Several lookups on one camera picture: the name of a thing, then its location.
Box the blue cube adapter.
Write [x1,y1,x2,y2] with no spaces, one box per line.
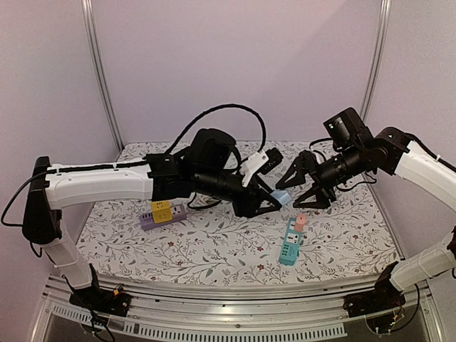
[271,190,292,207]

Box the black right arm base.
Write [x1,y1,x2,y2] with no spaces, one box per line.
[343,261,405,334]

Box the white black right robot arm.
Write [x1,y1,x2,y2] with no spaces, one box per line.
[276,108,455,311]

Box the floral table mat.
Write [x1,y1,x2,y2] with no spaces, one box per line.
[69,140,407,288]

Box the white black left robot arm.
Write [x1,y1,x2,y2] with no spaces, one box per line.
[21,128,281,309]

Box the aluminium front rail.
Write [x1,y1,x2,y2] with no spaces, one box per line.
[30,274,437,342]

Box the pink cube adapter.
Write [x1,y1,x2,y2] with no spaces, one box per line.
[294,213,307,233]

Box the yellow cube plug adapter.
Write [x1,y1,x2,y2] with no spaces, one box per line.
[150,200,172,224]

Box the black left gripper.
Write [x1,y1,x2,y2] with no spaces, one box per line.
[195,167,283,219]

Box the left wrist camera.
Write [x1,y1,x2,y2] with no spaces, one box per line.
[239,147,284,187]

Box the right aluminium corner post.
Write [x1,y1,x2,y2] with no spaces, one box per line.
[359,0,392,124]

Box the aluminium corner post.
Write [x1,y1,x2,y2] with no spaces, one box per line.
[359,0,392,124]
[81,0,124,152]

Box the teal power strip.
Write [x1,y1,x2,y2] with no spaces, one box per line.
[279,227,302,266]

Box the purple power strip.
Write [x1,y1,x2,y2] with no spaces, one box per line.
[139,201,187,231]

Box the left aluminium corner post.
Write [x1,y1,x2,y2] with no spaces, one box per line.
[81,0,124,152]

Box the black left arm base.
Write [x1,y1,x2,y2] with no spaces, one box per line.
[66,264,132,317]

